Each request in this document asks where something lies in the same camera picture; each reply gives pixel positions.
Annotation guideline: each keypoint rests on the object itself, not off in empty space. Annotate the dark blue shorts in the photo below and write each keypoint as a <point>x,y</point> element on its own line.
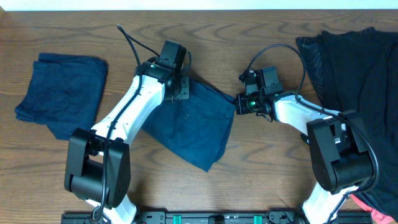
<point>196,129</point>

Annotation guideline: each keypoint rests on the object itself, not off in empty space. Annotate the pink red garment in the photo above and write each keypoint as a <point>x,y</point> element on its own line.
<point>377,216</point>

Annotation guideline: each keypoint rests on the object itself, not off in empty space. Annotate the black garment pile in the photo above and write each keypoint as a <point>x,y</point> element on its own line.
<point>358,71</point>

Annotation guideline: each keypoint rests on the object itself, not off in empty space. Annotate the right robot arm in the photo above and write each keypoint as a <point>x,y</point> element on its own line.
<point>343,161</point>

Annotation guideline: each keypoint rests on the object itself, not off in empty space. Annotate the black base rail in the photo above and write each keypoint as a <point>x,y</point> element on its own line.
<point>271,217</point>

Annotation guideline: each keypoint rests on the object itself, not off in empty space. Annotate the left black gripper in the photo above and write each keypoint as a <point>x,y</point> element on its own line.
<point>185,95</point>

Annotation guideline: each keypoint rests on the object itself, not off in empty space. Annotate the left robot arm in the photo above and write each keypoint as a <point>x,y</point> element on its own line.
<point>98,168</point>

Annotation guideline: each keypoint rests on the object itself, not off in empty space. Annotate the folded dark blue garment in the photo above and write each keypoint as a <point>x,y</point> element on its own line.
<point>64,93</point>

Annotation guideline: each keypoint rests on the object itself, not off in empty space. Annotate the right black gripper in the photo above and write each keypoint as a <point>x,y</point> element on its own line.
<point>241,103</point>

